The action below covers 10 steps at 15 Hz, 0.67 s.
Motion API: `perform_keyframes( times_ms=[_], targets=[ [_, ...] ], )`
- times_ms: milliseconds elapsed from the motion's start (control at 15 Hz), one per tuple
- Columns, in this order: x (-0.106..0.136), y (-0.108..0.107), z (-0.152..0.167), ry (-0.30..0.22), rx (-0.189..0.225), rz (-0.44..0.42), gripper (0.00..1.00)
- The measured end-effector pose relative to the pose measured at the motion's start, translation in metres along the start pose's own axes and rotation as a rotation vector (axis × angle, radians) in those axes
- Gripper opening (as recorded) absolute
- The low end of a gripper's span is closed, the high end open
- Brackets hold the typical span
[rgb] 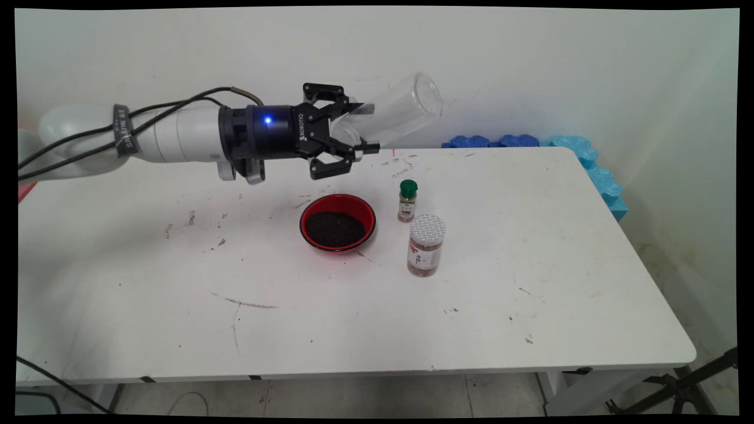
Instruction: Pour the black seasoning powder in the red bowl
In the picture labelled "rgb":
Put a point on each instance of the white table leg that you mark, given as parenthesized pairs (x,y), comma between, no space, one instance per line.
(106,397)
(589,391)

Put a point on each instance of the orange box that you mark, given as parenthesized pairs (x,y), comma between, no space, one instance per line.
(26,191)

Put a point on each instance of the dark blue foam mat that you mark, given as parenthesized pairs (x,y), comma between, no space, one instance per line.
(468,142)
(518,141)

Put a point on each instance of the red bowl with black seeds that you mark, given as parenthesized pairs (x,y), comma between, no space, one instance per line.
(336,229)

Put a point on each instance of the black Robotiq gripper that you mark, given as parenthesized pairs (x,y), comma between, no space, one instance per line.
(271,135)

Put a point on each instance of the clear plastic jar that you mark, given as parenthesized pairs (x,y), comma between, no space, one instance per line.
(406,109)

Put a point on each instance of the small green-capped spice bottle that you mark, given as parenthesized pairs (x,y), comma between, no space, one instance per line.
(407,203)

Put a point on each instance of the white-lidded spice jar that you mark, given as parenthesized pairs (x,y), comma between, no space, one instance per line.
(425,247)

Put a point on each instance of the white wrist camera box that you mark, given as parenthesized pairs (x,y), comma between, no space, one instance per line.
(250,171)

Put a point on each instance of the light blue foam mat stack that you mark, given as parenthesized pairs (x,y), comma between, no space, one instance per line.
(601,179)

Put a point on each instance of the black tripod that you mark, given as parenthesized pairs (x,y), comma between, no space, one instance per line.
(683,386)

